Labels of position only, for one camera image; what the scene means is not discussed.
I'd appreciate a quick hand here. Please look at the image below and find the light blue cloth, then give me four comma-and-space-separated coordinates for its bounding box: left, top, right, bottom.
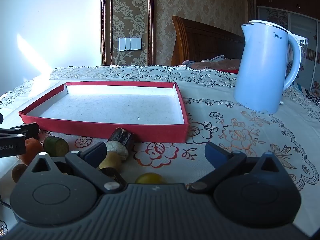
200, 56, 227, 63

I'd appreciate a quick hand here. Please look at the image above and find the red cardboard tray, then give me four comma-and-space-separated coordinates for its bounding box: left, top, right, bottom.
18, 81, 189, 143

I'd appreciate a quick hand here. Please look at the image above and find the brown wooden headboard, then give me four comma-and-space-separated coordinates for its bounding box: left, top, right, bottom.
171, 15, 247, 67

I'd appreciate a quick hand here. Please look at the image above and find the green cucumber piece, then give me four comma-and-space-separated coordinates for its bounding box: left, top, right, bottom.
43, 136, 70, 157

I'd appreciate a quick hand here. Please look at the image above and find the orange tangerine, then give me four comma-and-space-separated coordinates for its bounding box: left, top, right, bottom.
19, 137, 44, 164

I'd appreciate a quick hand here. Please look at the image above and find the light blue electric kettle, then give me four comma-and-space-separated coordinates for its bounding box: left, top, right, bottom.
233, 20, 302, 114

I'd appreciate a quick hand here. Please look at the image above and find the striped pillow and bedding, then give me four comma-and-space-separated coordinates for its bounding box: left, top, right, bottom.
182, 58, 242, 74

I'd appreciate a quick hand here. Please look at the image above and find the small brown-yellow round fruit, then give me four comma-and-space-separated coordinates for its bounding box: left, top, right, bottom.
11, 164, 28, 183

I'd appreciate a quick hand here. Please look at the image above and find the sliding door wardrobe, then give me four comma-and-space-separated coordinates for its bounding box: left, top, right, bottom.
254, 0, 320, 95

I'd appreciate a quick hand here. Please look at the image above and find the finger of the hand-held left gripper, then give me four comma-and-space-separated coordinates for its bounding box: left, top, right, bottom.
0, 122, 40, 139

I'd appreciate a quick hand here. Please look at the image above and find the yellow-green round fruit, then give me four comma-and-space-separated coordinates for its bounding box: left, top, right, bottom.
135, 172, 167, 184

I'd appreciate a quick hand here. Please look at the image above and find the framed gold floral wall panel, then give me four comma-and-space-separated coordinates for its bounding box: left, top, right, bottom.
101, 0, 154, 67

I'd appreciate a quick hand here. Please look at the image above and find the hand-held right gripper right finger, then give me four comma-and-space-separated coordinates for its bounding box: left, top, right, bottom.
189, 142, 295, 194

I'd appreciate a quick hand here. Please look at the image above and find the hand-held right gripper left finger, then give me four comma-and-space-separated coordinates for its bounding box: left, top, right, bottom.
23, 142, 127, 194

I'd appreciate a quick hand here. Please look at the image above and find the white wall light switch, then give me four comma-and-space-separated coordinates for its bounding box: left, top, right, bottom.
118, 37, 142, 51

